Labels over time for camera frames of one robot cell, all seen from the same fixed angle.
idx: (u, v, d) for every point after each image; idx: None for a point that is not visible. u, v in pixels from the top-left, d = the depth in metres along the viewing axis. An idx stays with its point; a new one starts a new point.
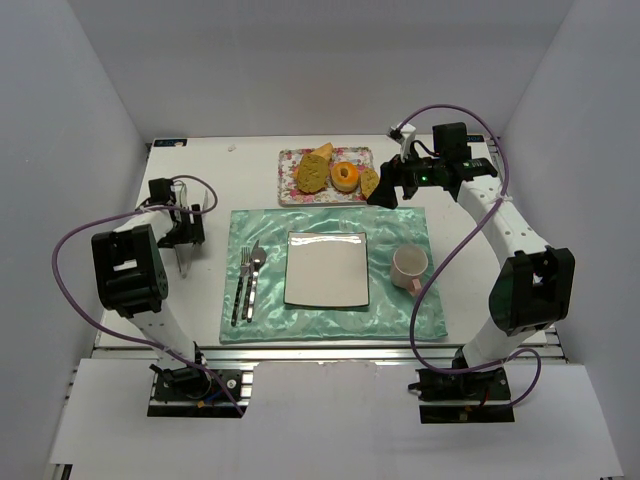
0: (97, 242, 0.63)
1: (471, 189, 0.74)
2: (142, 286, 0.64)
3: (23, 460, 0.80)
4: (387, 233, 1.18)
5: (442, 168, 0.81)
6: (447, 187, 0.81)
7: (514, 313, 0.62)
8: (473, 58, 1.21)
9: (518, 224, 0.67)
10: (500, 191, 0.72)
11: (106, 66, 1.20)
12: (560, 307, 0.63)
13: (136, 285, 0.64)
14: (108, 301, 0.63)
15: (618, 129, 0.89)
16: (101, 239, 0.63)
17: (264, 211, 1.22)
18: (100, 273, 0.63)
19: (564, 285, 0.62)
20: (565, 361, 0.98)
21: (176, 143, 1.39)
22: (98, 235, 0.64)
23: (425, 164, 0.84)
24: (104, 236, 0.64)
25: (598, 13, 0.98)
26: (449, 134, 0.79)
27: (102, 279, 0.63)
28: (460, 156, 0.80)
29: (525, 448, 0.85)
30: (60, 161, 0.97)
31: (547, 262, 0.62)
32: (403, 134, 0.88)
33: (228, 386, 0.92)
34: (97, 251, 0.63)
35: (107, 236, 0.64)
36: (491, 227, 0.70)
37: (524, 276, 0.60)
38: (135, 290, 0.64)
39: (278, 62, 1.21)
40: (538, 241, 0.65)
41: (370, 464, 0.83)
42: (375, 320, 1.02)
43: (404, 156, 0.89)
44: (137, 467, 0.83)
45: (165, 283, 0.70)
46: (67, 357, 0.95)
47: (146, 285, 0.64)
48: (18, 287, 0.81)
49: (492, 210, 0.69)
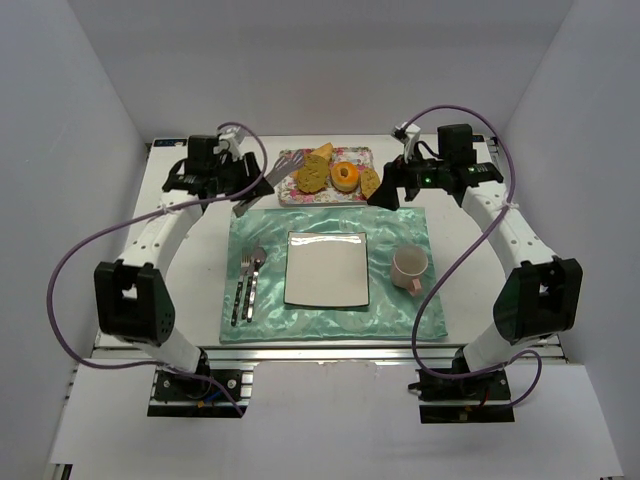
0: (99, 280, 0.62)
1: (477, 195, 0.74)
2: (142, 332, 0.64)
3: (23, 461, 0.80)
4: (387, 233, 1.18)
5: (447, 172, 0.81)
6: (451, 192, 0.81)
7: (520, 324, 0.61)
8: (473, 58, 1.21)
9: (525, 233, 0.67)
10: (505, 198, 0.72)
11: (106, 65, 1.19)
12: (566, 318, 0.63)
13: (135, 328, 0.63)
14: (108, 332, 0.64)
15: (618, 129, 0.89)
16: (106, 274, 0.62)
17: (264, 211, 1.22)
18: (103, 306, 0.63)
19: (571, 296, 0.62)
20: (565, 361, 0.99)
21: (176, 143, 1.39)
22: (104, 267, 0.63)
23: (429, 166, 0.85)
24: (109, 270, 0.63)
25: (598, 13, 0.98)
26: (454, 136, 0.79)
27: (104, 310, 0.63)
28: (466, 159, 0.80)
29: (525, 448, 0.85)
30: (58, 160, 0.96)
31: (554, 272, 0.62)
32: (407, 135, 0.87)
33: (228, 386, 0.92)
34: (99, 287, 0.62)
35: (109, 275, 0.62)
36: (497, 236, 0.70)
37: (530, 286, 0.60)
38: (134, 331, 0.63)
39: (278, 62, 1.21)
40: (544, 251, 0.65)
41: (371, 463, 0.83)
42: (375, 320, 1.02)
43: (408, 156, 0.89)
44: (137, 467, 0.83)
45: (170, 321, 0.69)
46: (67, 357, 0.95)
47: (145, 331, 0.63)
48: (17, 288, 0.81)
49: (499, 217, 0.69)
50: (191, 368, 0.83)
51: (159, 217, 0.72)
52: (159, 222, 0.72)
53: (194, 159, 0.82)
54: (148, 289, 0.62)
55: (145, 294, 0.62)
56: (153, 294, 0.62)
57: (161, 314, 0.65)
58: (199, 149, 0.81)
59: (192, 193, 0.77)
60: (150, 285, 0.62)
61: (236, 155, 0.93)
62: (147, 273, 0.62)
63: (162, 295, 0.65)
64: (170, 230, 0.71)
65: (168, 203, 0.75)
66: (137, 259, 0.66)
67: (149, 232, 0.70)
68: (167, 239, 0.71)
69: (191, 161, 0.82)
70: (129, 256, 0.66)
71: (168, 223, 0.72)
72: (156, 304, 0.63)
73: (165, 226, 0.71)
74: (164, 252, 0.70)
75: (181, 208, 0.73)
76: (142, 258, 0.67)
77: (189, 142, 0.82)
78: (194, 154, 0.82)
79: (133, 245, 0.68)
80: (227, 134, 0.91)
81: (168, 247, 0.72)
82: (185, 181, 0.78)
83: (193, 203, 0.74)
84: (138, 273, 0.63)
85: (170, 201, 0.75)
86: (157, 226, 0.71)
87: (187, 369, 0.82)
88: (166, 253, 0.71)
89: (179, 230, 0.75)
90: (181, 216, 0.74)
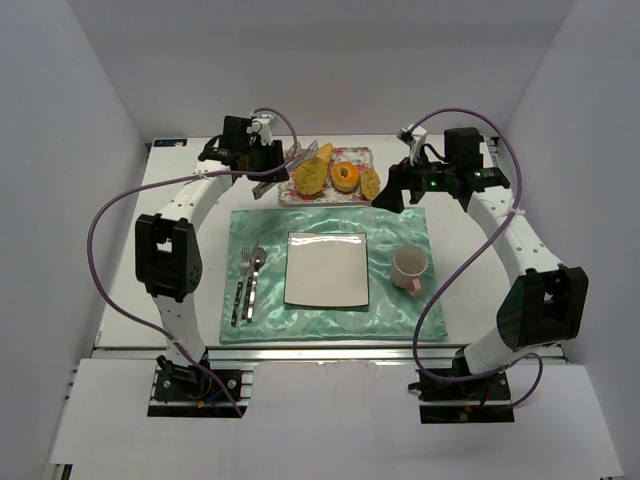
0: (139, 228, 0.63)
1: (482, 200, 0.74)
2: (172, 282, 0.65)
3: (23, 461, 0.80)
4: (387, 233, 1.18)
5: (453, 176, 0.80)
6: (456, 196, 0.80)
7: (524, 332, 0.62)
8: (472, 59, 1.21)
9: (531, 241, 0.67)
10: (512, 204, 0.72)
11: (106, 66, 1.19)
12: (570, 327, 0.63)
13: (167, 279, 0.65)
14: (142, 279, 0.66)
15: (618, 130, 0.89)
16: (145, 225, 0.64)
17: (264, 211, 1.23)
18: (139, 254, 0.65)
19: (577, 305, 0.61)
20: (565, 360, 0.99)
21: (176, 143, 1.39)
22: (143, 218, 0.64)
23: (435, 169, 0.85)
24: (148, 221, 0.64)
25: (598, 13, 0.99)
26: (461, 141, 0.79)
27: (140, 258, 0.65)
28: (472, 164, 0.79)
29: (525, 448, 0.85)
30: (59, 160, 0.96)
31: (559, 281, 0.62)
32: (413, 137, 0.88)
33: (228, 386, 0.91)
34: (138, 235, 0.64)
35: (150, 223, 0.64)
36: (502, 242, 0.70)
37: (535, 294, 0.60)
38: (165, 281, 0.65)
39: (278, 62, 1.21)
40: (550, 258, 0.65)
41: (371, 463, 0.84)
42: (375, 320, 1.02)
43: (414, 159, 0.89)
44: (137, 467, 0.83)
45: (198, 274, 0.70)
46: (67, 357, 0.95)
47: (175, 282, 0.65)
48: (17, 289, 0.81)
49: (504, 224, 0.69)
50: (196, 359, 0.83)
51: (194, 182, 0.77)
52: (192, 187, 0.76)
53: (228, 136, 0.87)
54: (182, 244, 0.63)
55: (179, 248, 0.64)
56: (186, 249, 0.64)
57: (191, 267, 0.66)
58: (233, 126, 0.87)
59: (224, 163, 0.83)
60: (184, 240, 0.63)
61: (266, 139, 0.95)
62: (185, 224, 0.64)
63: (194, 250, 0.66)
64: (202, 194, 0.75)
65: (203, 171, 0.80)
66: (174, 214, 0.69)
67: (185, 193, 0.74)
68: (200, 202, 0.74)
69: (225, 136, 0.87)
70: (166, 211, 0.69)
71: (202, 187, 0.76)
72: (188, 258, 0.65)
73: (198, 191, 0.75)
74: (197, 212, 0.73)
75: (214, 176, 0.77)
76: (177, 214, 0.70)
77: (225, 121, 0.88)
78: (228, 132, 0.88)
79: (169, 203, 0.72)
80: (262, 118, 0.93)
81: (200, 210, 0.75)
82: (218, 152, 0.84)
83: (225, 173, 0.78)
84: (174, 227, 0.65)
85: (204, 170, 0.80)
86: (192, 189, 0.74)
87: (195, 355, 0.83)
88: (198, 215, 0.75)
89: (210, 195, 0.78)
90: (213, 183, 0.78)
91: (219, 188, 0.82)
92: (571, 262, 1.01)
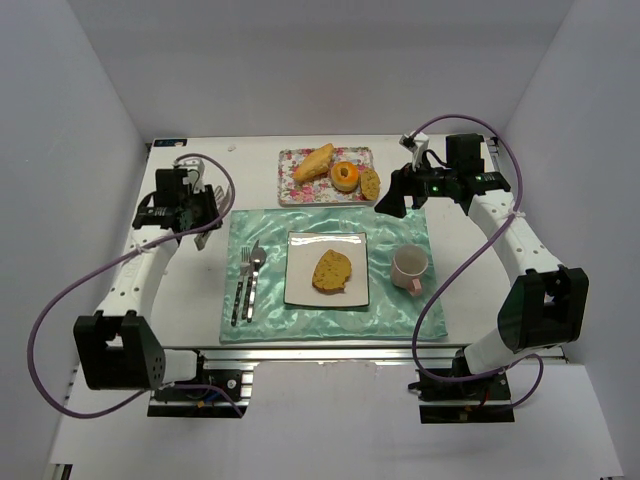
0: (82, 334, 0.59)
1: (483, 203, 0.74)
2: (134, 379, 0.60)
3: (23, 462, 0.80)
4: (387, 233, 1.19)
5: (455, 180, 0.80)
6: (458, 200, 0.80)
7: (524, 334, 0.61)
8: (472, 59, 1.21)
9: (531, 242, 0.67)
10: (512, 206, 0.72)
11: (106, 66, 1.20)
12: (571, 329, 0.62)
13: (127, 378, 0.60)
14: (97, 384, 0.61)
15: (618, 130, 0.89)
16: (86, 330, 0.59)
17: (264, 211, 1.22)
18: (88, 360, 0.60)
19: (578, 307, 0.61)
20: (565, 360, 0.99)
21: (176, 143, 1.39)
22: (83, 322, 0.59)
23: (437, 174, 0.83)
24: (88, 326, 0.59)
25: (599, 12, 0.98)
26: (463, 145, 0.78)
27: (90, 365, 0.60)
28: (473, 168, 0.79)
29: (524, 447, 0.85)
30: (58, 162, 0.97)
31: (560, 281, 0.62)
32: (415, 143, 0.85)
33: (228, 386, 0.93)
34: (82, 342, 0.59)
35: (92, 326, 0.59)
36: (502, 243, 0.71)
37: (535, 294, 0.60)
38: (126, 381, 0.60)
39: (277, 63, 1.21)
40: (550, 259, 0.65)
41: (370, 462, 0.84)
42: (375, 320, 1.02)
43: (416, 165, 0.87)
44: (137, 467, 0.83)
45: (163, 363, 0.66)
46: (68, 357, 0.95)
47: (138, 378, 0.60)
48: (18, 289, 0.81)
49: (505, 225, 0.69)
50: (190, 376, 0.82)
51: (136, 258, 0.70)
52: (135, 265, 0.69)
53: (163, 191, 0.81)
54: (132, 341, 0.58)
55: (129, 346, 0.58)
56: (139, 345, 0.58)
57: (152, 360, 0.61)
58: (168, 179, 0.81)
59: (164, 225, 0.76)
60: (134, 337, 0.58)
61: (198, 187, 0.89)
62: (129, 322, 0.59)
63: (150, 340, 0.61)
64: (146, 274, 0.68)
65: (141, 241, 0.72)
66: (117, 308, 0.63)
67: (126, 276, 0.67)
68: (146, 281, 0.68)
69: (160, 192, 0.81)
70: (111, 302, 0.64)
71: (143, 266, 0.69)
72: (145, 352, 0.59)
73: (142, 267, 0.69)
74: (144, 294, 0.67)
75: (155, 244, 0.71)
76: (124, 306, 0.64)
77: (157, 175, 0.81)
78: (163, 187, 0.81)
79: (111, 292, 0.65)
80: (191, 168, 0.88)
81: (148, 288, 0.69)
82: (155, 212, 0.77)
83: (168, 238, 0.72)
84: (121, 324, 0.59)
85: (142, 240, 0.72)
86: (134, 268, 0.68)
87: (186, 376, 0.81)
88: (148, 295, 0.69)
89: (157, 267, 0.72)
90: (157, 252, 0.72)
91: (166, 256, 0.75)
92: (571, 262, 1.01)
